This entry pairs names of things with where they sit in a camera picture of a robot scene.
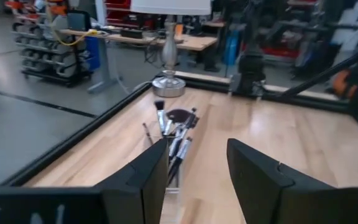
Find white table lamp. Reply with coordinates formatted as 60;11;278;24
130;0;213;99

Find black fan makeup brush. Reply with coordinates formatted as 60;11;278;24
165;108;200;131

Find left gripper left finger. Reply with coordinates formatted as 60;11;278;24
0;138;170;224

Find storage cart gray items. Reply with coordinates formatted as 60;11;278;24
11;9;93;88

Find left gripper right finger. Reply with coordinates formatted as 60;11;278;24
227;138;358;224

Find clear plastic bag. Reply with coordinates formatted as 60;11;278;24
140;121;198;197

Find black powder brush silver ferrule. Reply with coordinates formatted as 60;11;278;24
153;99;168;138

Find red shelf unit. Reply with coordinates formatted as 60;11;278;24
104;0;155;30

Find yellow desk cable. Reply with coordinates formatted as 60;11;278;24
50;18;99;47

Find black box on desk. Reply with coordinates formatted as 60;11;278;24
119;27;144;40

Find gray desk leg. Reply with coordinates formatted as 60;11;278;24
87;39;121;95

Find blue bin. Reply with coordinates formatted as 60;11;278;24
84;35;101;71

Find wooden desk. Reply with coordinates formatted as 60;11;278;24
59;27;219;52

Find small black monitor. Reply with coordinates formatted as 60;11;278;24
67;11;92;32

